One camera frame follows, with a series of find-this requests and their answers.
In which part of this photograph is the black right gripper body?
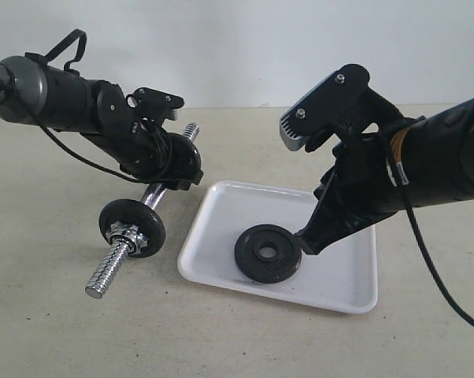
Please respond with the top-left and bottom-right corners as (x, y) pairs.
(332, 131), (398, 228)

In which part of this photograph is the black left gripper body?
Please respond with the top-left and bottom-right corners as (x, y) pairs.
(83, 120), (182, 185)

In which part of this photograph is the black weight plate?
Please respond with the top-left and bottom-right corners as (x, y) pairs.
(98, 198), (166, 259)
(169, 133), (203, 186)
(234, 224), (302, 284)

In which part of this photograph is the chrome star collar nut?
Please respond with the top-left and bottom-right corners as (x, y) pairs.
(105, 221), (148, 256)

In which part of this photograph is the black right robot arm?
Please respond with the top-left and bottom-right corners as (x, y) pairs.
(294, 97), (474, 255)

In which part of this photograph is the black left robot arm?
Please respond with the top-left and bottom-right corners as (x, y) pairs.
(0, 54), (203, 191)

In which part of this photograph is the white plastic tray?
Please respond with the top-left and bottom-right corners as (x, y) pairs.
(177, 180), (378, 314)

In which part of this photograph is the black left camera cable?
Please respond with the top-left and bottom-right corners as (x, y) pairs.
(24, 28), (175, 186)

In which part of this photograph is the black camera cable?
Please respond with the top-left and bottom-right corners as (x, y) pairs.
(339, 117), (474, 331)
(24, 28), (175, 186)

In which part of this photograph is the black right camera cable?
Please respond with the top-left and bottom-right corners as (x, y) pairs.
(339, 117), (474, 331)

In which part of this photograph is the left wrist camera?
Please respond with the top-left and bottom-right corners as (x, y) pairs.
(126, 87), (185, 123)

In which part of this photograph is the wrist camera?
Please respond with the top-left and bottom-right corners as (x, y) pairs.
(126, 87), (185, 123)
(279, 63), (405, 152)

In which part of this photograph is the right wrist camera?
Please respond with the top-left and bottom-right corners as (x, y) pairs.
(279, 63), (405, 152)

